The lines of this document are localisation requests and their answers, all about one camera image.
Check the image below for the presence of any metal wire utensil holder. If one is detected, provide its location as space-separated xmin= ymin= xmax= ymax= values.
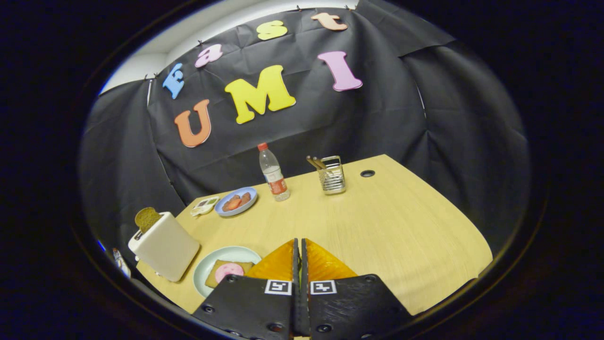
xmin=317 ymin=156 xmax=346 ymax=195

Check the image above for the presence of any bread slice under ham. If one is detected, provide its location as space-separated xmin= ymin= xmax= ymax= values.
xmin=205 ymin=260 xmax=255 ymax=289

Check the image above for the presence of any clear plastic water bottle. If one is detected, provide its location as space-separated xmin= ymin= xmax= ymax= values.
xmin=258 ymin=143 xmax=291 ymax=202

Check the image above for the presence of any white toaster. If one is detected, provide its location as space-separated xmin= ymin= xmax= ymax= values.
xmin=128 ymin=212 xmax=201 ymax=283

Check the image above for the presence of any pale green plate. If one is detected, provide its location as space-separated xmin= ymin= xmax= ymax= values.
xmin=193 ymin=246 xmax=262 ymax=298

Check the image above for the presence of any brown toasted bread slice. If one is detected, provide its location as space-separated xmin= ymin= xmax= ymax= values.
xmin=134 ymin=207 xmax=162 ymax=234

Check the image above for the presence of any black backdrop cloth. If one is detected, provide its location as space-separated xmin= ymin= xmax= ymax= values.
xmin=78 ymin=0 xmax=531 ymax=255

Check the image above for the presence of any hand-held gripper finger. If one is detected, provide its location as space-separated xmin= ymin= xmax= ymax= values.
xmin=301 ymin=238 xmax=413 ymax=340
xmin=193 ymin=238 xmax=301 ymax=340

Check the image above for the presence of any white divided condiment tray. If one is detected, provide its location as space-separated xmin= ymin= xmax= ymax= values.
xmin=190 ymin=196 xmax=220 ymax=217

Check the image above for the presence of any blue plate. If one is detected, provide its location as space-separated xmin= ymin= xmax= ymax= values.
xmin=215 ymin=187 xmax=258 ymax=217

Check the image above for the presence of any pink ham slice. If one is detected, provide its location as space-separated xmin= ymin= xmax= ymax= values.
xmin=215 ymin=263 xmax=244 ymax=284

